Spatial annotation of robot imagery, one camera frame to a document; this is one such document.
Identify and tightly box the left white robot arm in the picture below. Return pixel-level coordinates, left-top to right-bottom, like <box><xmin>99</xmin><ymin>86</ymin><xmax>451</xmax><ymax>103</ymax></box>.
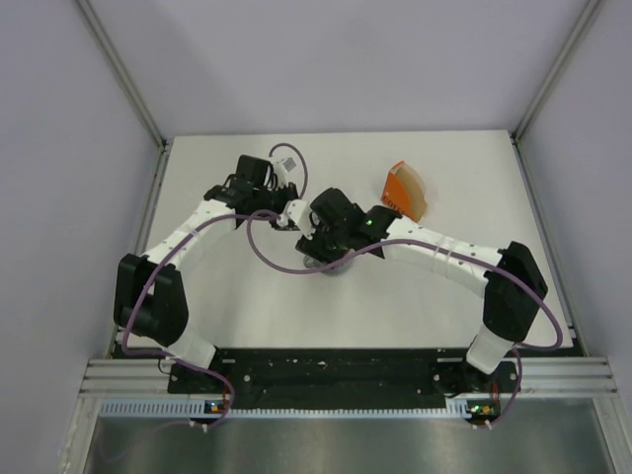
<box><xmin>114</xmin><ymin>155</ymin><xmax>302</xmax><ymax>392</ymax></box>

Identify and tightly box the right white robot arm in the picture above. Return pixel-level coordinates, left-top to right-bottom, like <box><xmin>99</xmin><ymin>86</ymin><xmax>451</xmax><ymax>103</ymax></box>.
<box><xmin>284</xmin><ymin>188</ymin><xmax>548</xmax><ymax>391</ymax></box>

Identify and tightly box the orange coffee filter box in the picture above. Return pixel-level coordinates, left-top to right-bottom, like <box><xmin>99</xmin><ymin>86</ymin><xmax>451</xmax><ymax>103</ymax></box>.
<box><xmin>381</xmin><ymin>161</ymin><xmax>407</xmax><ymax>216</ymax></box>

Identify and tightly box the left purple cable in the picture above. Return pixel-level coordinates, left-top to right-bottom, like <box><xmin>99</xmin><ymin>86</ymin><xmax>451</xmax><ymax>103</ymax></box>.
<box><xmin>120</xmin><ymin>142</ymin><xmax>311</xmax><ymax>431</ymax></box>

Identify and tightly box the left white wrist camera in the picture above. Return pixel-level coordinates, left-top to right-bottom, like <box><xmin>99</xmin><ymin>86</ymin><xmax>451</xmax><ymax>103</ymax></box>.
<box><xmin>272</xmin><ymin>157</ymin><xmax>296</xmax><ymax>188</ymax></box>

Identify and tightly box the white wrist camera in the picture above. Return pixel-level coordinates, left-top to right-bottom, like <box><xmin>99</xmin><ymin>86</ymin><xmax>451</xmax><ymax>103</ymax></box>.
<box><xmin>272</xmin><ymin>157</ymin><xmax>296</xmax><ymax>188</ymax></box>
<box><xmin>276</xmin><ymin>199</ymin><xmax>316</xmax><ymax>240</ymax></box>

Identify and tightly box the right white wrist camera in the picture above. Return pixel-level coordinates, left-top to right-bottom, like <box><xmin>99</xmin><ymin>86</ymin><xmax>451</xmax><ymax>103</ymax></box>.
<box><xmin>276</xmin><ymin>199</ymin><xmax>316</xmax><ymax>240</ymax></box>

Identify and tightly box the grey slotted cable duct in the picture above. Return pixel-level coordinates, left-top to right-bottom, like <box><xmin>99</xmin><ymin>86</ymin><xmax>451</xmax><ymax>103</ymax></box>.
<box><xmin>99</xmin><ymin>398</ymin><xmax>493</xmax><ymax>420</ymax></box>

